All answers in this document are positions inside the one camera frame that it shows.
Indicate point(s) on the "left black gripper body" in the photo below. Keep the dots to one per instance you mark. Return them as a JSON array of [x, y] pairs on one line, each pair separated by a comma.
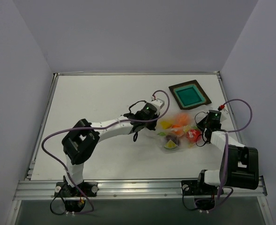
[[152, 120]]

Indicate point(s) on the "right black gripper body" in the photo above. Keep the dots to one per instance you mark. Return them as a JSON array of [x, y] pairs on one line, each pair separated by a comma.
[[204, 126]]

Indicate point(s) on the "yellow fake fruit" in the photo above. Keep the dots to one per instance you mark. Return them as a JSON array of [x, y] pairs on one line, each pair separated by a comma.
[[165, 124]]

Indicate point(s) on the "red fake fruit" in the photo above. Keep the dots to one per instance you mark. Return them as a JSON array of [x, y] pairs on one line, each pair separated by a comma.
[[193, 135]]

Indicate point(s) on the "clear plastic bag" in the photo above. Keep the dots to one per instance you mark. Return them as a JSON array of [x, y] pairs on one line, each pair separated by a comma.
[[170, 145]]

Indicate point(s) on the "orange fake fruit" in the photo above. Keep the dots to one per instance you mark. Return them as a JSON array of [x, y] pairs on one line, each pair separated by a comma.
[[183, 119], [177, 130]]

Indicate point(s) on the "dark purple fake fruit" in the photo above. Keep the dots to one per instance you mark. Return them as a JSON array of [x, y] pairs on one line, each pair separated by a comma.
[[173, 138]]

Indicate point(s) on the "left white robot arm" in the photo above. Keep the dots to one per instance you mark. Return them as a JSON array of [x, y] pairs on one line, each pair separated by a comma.
[[79, 145]]

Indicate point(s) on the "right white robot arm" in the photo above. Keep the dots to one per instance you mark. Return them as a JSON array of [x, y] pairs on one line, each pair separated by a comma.
[[239, 166]]

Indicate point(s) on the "teal rectangular tray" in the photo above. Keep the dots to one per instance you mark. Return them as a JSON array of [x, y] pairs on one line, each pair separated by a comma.
[[189, 95]]

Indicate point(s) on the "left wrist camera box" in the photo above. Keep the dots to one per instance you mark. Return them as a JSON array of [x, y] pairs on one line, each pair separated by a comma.
[[158, 103]]

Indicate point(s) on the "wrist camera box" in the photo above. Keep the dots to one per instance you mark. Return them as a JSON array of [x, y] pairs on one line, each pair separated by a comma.
[[224, 116], [158, 103]]

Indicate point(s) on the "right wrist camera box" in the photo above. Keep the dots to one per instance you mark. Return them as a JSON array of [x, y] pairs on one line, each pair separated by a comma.
[[224, 116]]

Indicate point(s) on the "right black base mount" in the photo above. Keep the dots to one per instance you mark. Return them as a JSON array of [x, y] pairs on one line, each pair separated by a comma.
[[193, 188]]

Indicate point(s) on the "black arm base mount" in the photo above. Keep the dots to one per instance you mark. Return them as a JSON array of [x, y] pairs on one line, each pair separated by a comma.
[[90, 189]]

